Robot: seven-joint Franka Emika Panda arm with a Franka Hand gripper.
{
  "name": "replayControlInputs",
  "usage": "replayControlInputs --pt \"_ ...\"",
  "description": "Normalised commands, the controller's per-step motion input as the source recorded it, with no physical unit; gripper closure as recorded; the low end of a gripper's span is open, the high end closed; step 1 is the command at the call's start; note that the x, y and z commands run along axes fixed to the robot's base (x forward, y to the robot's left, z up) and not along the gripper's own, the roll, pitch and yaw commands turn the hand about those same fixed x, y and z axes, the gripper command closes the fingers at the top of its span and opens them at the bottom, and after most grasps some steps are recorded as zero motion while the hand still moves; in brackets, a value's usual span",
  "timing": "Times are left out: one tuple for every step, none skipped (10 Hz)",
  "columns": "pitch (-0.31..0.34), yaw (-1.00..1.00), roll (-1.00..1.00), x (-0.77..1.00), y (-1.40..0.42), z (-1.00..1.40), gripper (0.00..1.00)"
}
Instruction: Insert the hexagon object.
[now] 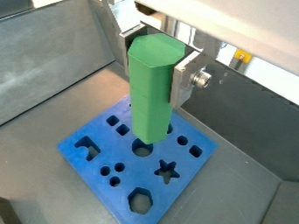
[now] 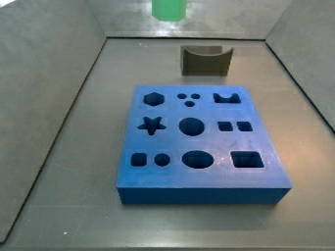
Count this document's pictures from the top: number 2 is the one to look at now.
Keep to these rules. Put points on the green hexagon peg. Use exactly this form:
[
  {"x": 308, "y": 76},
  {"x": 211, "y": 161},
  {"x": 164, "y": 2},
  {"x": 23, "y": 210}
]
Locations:
[{"x": 168, "y": 10}]

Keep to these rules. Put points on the blue shape sorting block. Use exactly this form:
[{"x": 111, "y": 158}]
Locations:
[{"x": 196, "y": 149}]

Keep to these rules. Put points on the dark grey curved holder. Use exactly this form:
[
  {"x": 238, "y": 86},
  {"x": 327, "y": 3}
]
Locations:
[{"x": 204, "y": 60}]

